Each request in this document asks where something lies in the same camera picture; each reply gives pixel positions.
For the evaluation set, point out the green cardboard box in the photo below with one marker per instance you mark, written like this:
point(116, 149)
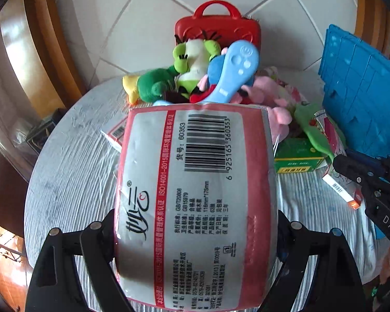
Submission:
point(295, 156)

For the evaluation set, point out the blue plastic crate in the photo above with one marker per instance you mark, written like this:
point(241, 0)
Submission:
point(364, 97)

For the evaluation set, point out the green crocodile toy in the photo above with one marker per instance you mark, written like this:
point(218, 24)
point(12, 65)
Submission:
point(312, 126)

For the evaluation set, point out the red white plastic packet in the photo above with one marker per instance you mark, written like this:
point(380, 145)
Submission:
point(331, 133)

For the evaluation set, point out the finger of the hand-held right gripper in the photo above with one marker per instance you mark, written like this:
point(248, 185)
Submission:
point(357, 170)
point(369, 156)

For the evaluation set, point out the red white tissue packet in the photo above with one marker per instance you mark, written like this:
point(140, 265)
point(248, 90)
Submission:
point(117, 133)
point(198, 195)

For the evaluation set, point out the pig plush in red dress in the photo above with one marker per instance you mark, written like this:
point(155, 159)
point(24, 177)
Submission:
point(281, 117)

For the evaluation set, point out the red hard carry case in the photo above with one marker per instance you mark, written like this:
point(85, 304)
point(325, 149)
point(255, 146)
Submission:
point(240, 31)

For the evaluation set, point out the green frog plush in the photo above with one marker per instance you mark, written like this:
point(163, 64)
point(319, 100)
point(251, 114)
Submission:
point(195, 61)

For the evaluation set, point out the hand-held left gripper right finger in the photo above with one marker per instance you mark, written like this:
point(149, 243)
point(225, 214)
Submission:
point(289, 237)

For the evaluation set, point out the red white medicine box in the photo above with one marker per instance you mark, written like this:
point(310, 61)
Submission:
point(343, 191)

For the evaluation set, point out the black gift box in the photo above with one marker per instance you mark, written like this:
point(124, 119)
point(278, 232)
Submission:
point(42, 133)

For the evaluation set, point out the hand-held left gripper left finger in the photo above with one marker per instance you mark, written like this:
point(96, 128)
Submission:
point(100, 234)

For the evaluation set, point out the wooden wall frame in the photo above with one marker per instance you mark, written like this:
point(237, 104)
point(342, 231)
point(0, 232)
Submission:
point(364, 3)
point(48, 39)

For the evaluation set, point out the green yellow turtle plush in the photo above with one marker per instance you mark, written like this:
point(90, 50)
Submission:
point(149, 86)

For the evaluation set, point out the round desktop with blue cloth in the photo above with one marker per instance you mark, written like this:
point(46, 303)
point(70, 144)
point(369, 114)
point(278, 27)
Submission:
point(78, 175)

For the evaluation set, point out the yellow green wet wipes pack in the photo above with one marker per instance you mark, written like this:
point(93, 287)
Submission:
point(295, 94)

